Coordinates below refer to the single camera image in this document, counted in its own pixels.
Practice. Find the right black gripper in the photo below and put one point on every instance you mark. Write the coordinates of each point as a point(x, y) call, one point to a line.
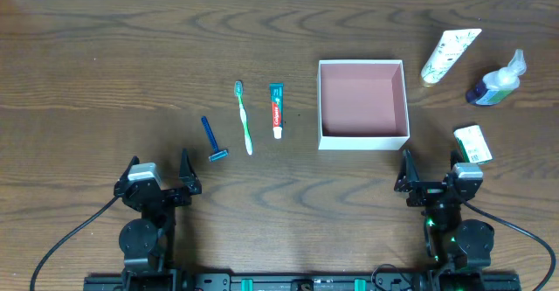
point(432, 188)

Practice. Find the green white toothbrush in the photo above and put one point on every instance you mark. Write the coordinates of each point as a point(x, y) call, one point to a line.
point(238, 89)

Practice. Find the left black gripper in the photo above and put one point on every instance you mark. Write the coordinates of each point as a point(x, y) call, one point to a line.
point(163, 193)

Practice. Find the blue disposable razor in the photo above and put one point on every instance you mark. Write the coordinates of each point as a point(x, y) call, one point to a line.
point(217, 152)

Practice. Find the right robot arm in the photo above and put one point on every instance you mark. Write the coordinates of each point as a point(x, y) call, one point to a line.
point(461, 248)

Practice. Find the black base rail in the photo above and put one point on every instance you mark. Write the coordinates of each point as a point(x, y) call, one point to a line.
point(382, 280)

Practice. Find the white floral lotion tube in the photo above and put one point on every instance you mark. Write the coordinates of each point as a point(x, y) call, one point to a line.
point(451, 46)

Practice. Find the white box pink interior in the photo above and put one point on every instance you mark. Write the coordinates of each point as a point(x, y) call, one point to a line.
point(362, 104)

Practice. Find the Colgate toothpaste tube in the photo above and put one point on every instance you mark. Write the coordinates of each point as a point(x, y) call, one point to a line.
point(276, 90)

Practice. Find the green white soap box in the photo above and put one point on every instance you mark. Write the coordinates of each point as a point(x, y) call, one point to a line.
point(473, 145)

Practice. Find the clear pump bottle blue liquid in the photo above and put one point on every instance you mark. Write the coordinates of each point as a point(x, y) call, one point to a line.
point(496, 86)

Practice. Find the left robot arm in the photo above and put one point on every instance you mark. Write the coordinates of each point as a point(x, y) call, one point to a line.
point(148, 241)

